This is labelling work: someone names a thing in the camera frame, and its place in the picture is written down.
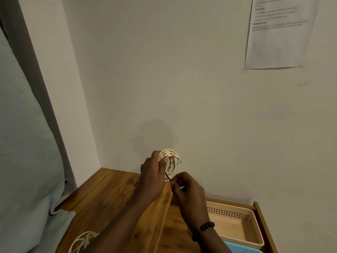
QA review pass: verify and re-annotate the person's right hand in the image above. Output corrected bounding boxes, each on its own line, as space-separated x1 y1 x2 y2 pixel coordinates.
171 172 212 231

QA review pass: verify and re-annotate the white cable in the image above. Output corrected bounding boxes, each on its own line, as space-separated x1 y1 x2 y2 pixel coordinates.
68 231 101 253
158 148 182 176

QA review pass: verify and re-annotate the light blue curtain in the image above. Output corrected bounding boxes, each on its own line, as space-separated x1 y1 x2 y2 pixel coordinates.
0 22 77 253

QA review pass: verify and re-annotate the person's left hand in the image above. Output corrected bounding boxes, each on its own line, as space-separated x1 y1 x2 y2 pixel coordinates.
134 151 169 203

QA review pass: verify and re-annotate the beige plastic basket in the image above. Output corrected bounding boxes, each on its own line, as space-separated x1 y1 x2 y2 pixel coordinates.
205 200 265 249

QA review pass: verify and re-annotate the blue plastic basket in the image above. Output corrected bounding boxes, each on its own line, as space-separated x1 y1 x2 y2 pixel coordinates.
224 241 262 253

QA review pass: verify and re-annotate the black bead bracelet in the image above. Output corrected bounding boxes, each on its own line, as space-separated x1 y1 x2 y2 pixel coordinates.
191 222 215 242

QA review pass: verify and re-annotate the person's left forearm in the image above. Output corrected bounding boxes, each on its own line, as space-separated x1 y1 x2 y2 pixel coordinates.
85 196 159 253

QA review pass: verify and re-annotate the person's right forearm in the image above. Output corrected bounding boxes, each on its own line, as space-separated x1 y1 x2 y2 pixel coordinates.
196 226 232 253

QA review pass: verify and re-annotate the printed paper sheet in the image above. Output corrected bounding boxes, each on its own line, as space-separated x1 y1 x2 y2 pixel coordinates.
244 0 321 70

